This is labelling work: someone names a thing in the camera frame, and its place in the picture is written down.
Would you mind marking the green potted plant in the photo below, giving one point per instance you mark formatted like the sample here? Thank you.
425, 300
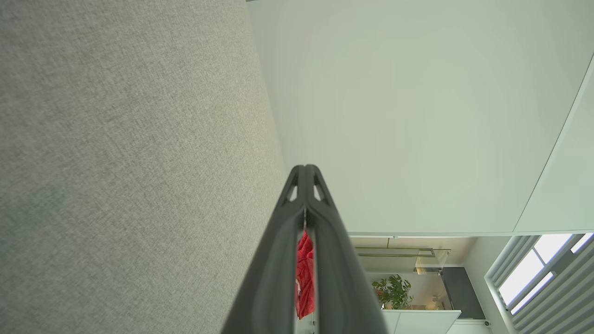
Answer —
394, 292

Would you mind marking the window with grey blinds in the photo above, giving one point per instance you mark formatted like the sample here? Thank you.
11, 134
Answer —
543, 278

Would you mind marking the glass partition with metal frame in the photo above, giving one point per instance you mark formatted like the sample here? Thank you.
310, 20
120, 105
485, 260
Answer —
399, 260

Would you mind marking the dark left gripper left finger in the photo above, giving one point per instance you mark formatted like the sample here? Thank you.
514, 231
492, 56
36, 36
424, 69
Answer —
269, 287

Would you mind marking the grey fabric sofa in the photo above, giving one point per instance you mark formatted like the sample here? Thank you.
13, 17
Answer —
116, 162

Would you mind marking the black wall panel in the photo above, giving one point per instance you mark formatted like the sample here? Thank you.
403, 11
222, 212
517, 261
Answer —
461, 292

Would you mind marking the red shorts white stripe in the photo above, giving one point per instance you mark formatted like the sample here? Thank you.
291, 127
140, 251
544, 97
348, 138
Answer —
305, 278

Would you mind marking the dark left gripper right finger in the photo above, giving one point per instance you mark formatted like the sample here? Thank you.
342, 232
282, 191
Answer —
343, 287

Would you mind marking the white cabinet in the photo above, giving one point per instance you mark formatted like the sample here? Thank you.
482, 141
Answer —
417, 322

